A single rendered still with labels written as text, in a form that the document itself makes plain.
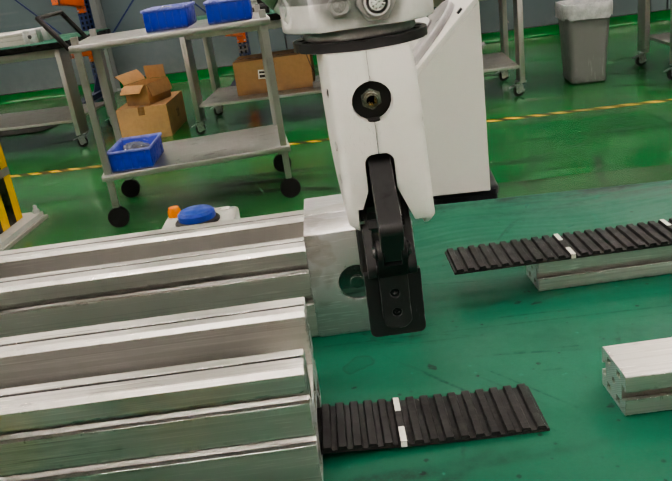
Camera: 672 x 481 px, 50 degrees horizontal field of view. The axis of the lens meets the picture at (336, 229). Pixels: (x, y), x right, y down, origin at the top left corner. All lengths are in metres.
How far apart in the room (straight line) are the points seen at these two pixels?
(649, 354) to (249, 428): 0.27
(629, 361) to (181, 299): 0.35
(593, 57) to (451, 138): 4.64
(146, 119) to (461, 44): 4.77
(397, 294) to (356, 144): 0.09
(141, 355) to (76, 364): 0.04
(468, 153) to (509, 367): 0.42
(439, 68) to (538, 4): 7.33
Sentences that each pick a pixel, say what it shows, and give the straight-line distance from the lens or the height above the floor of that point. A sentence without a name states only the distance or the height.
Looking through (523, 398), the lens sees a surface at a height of 0.78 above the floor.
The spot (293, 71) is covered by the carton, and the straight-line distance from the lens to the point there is 5.38.
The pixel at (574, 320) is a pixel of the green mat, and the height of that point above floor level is 0.78.
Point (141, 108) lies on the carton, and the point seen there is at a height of 0.23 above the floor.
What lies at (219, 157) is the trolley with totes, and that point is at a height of 0.26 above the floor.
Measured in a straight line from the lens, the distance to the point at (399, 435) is 0.50.
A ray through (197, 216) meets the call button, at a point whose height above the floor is 0.85.
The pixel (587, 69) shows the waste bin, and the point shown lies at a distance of 5.55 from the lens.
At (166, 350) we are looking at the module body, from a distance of 0.51.
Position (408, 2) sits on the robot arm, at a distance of 0.39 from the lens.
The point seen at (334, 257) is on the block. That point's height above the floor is 0.85.
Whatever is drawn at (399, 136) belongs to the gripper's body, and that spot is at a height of 0.99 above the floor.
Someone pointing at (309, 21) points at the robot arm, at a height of 1.06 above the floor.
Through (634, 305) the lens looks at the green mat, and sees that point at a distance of 0.66.
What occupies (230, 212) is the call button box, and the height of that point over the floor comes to 0.84.
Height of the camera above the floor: 1.08
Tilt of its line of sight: 20 degrees down
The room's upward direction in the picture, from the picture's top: 8 degrees counter-clockwise
